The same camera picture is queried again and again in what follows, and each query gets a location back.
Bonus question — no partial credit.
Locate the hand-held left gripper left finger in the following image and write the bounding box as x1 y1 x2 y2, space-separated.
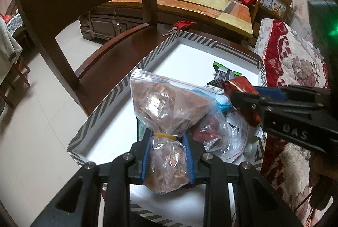
30 128 155 227

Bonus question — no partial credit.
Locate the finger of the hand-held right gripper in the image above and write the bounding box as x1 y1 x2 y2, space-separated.
252 84 332 101
231 91 328 119

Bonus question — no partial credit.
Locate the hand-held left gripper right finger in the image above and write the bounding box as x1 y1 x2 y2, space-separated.
182 133 304 227

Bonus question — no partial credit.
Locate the red snack packet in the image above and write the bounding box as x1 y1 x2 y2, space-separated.
222 76 262 127

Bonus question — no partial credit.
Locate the white snack packet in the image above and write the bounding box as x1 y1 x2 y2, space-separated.
226 111 263 139

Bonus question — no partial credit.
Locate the light blue snack packet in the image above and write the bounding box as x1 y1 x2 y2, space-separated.
204 84 235 113

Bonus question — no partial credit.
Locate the clear bag of red dates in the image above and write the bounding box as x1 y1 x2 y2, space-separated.
191 108 249 163

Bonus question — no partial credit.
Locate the clear bag of walnuts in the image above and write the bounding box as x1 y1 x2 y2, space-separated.
130 69 224 194

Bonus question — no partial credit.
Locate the floral fleece blanket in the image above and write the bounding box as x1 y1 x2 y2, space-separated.
253 18 338 227

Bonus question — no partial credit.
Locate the green black snack packet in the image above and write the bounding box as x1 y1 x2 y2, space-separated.
207 61 242 87

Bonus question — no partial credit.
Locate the small light wooden chair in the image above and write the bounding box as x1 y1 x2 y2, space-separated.
253 0 295 23

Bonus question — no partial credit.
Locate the red paper ornament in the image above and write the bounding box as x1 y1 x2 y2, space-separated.
169 20 197 32

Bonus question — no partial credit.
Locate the wooden television cabinet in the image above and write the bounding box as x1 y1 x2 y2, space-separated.
79 0 254 44

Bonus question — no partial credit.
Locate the brown wooden stool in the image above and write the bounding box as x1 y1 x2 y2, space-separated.
0 55 31 109

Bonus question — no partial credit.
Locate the white towel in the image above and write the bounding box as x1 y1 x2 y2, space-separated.
0 18 23 62

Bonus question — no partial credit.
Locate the lace tablecloth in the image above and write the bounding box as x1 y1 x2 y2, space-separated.
5 13 24 35

